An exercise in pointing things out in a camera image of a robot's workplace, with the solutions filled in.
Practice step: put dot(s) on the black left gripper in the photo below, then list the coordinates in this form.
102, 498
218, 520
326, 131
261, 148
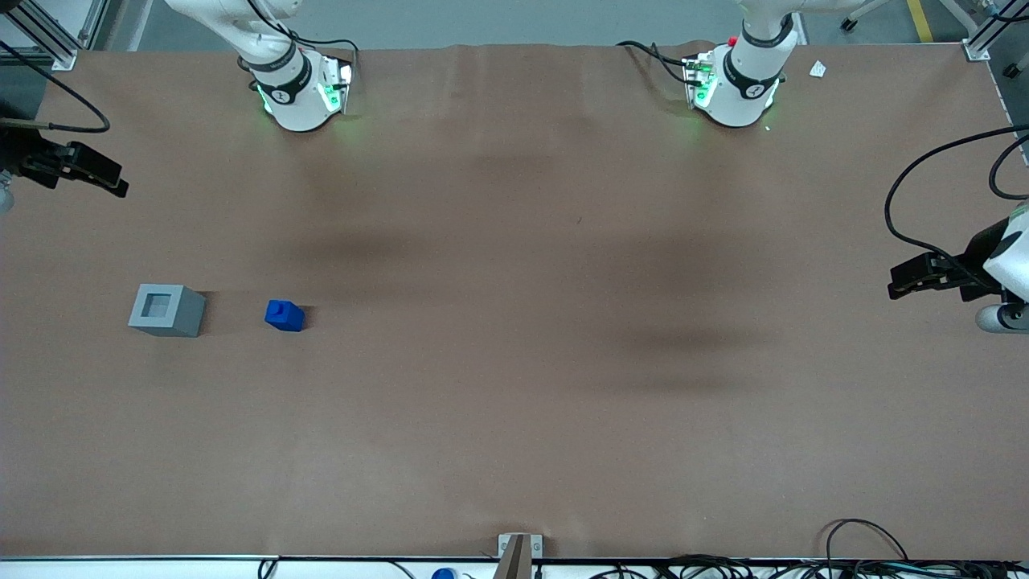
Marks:
969, 259

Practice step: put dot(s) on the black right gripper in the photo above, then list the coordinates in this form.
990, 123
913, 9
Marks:
18, 153

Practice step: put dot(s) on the blue plastic block part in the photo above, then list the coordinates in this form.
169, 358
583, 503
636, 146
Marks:
283, 317

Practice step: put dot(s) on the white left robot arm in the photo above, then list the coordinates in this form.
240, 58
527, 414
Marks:
735, 96

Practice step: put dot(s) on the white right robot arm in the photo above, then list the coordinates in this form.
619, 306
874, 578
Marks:
293, 100

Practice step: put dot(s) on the gray square hollow base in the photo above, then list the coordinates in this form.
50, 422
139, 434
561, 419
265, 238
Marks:
181, 314

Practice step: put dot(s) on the small white paper scrap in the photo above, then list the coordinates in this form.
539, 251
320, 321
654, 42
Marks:
817, 69

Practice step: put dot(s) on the brown paper table cover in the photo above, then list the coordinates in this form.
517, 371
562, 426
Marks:
514, 362

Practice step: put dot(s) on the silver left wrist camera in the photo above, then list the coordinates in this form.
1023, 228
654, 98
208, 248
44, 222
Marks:
1005, 318

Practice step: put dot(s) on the aluminium frame post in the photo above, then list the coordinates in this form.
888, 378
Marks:
44, 36
985, 36

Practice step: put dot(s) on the gray camera mount bracket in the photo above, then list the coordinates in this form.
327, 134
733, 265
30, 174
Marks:
518, 555

